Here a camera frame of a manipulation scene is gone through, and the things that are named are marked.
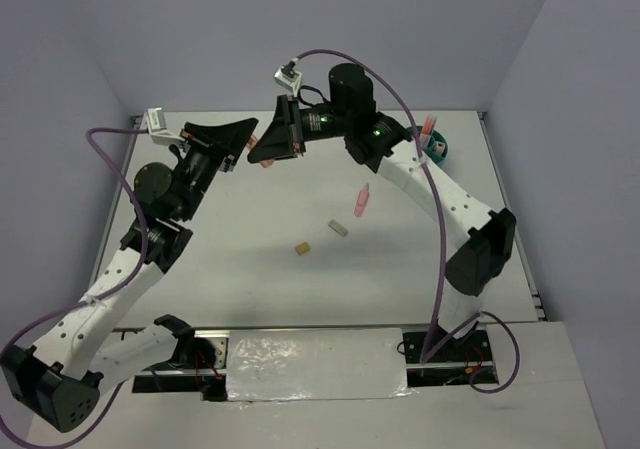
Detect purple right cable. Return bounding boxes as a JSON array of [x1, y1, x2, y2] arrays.
[[292, 48, 522, 394]]

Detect pink mini stapler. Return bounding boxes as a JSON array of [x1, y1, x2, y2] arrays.
[[433, 141, 447, 156]]

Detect silver foil cover plate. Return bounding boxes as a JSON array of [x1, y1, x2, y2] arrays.
[[226, 328, 412, 402]]

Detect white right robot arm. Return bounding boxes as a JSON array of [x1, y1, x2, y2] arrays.
[[248, 60, 516, 360]]

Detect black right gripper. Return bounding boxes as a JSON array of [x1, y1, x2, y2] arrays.
[[249, 91, 352, 159]]

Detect grey white eraser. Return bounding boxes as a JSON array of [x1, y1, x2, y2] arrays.
[[328, 219, 348, 237]]

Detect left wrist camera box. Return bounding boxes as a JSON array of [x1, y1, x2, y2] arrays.
[[140, 107, 182, 146]]

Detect teal round pen holder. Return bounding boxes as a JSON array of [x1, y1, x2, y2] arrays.
[[418, 120, 448, 165]]

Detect metal base rail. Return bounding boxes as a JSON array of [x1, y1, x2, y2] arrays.
[[132, 327, 499, 403]]

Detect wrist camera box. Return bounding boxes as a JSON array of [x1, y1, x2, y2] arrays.
[[140, 107, 182, 146], [274, 57, 303, 98]]

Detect orange correction tape dispenser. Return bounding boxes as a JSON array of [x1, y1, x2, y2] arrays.
[[247, 135, 275, 169]]

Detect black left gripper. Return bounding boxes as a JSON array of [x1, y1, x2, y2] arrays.
[[179, 123, 264, 225]]

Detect tan yellow eraser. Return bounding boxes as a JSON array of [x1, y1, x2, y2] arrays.
[[295, 242, 311, 255]]

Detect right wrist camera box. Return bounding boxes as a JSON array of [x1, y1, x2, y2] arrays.
[[274, 57, 303, 98]]

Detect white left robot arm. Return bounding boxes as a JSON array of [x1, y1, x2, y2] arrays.
[[1, 118, 258, 433]]

